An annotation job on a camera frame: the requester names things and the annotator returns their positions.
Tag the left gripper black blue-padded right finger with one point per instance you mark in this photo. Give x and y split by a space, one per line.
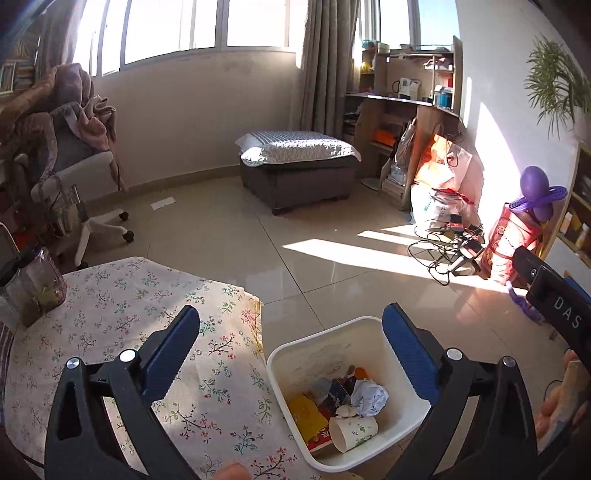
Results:
501 440

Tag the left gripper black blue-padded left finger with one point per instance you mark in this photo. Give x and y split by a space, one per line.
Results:
80 441

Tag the blue-white paper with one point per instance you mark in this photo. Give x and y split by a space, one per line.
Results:
369 398

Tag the white trash bin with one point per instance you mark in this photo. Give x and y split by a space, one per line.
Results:
325 367

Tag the person's right hand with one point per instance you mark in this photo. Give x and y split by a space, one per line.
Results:
568 402

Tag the floral tablecloth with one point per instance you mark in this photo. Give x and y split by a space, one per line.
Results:
219 409

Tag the purple balloon toy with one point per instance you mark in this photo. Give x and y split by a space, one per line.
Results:
538 196

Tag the right black-lid plastic jar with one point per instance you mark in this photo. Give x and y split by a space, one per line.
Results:
31 286

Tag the white paper cup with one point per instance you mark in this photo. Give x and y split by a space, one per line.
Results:
350 432

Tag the yellow wrapper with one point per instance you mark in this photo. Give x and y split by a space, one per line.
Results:
313 426

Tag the green potted plant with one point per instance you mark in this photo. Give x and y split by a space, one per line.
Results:
556 85

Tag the white office chair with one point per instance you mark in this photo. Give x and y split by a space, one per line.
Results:
61 202

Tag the dark grey ottoman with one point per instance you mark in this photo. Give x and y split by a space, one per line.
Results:
285 186

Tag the wooden shelf unit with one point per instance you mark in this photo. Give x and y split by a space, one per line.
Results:
400 99

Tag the white quilted ottoman cover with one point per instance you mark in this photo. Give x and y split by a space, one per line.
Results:
284 147

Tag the brown blanket on chair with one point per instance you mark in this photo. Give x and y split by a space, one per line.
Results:
59 122

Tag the grey window curtain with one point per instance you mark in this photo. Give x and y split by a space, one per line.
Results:
319 96

